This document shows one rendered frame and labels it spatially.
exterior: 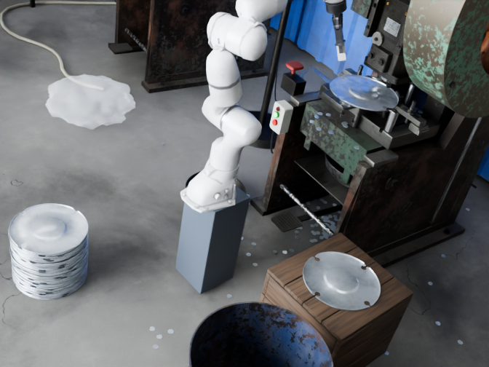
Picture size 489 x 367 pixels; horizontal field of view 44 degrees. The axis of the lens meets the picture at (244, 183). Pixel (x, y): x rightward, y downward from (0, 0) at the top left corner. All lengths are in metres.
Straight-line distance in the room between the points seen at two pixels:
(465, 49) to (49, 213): 1.64
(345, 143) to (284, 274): 0.64
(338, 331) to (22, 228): 1.24
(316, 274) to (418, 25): 0.93
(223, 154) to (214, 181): 0.12
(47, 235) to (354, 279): 1.16
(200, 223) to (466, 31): 1.17
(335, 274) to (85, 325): 0.96
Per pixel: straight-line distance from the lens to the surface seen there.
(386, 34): 2.54
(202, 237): 2.41
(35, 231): 2.46
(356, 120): 2.58
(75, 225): 2.49
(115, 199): 3.00
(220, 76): 1.99
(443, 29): 1.96
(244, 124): 2.10
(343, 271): 2.33
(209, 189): 2.26
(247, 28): 1.96
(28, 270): 2.46
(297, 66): 2.73
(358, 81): 2.68
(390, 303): 2.29
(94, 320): 2.48
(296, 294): 2.19
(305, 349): 2.00
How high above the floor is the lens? 1.90
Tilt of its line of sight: 36 degrees down
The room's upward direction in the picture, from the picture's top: 12 degrees clockwise
